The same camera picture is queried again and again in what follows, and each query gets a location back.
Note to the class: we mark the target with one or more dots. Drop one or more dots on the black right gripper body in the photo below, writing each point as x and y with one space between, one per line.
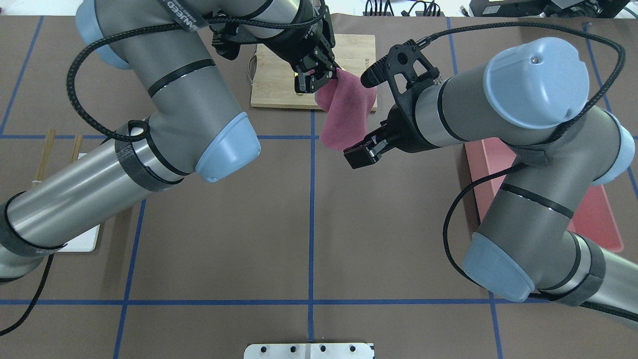
407 133

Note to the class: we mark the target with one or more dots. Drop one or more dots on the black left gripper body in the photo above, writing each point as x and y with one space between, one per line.
295 44

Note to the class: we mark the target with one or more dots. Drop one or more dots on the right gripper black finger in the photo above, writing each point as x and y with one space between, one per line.
366 153

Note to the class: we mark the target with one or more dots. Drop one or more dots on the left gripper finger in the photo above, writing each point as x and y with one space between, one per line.
319 62
308 82

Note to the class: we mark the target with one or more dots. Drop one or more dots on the magenta wiping cloth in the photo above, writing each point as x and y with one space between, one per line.
347 104

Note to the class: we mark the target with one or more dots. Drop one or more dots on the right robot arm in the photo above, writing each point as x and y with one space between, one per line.
533 98

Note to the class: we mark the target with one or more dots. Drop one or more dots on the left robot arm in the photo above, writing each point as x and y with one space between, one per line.
198 127

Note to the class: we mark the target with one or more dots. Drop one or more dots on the bamboo cutting board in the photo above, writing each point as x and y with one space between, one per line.
273 79

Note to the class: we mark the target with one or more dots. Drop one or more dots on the pink plastic bin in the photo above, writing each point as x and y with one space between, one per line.
594 218

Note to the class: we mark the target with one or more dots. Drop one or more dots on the right wooden chopstick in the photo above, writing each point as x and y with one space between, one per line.
76 147

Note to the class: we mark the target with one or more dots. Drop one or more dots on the wooden chopstick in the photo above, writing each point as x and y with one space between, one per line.
45 157
76 147

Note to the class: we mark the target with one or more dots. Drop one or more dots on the left wooden chopstick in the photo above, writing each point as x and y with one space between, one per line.
45 157

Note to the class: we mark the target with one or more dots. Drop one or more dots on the white rectangular tray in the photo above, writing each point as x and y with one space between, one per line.
83 243

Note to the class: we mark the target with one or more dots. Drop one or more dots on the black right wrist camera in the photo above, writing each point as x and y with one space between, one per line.
406 70

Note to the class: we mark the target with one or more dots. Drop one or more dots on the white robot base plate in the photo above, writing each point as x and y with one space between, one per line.
310 351

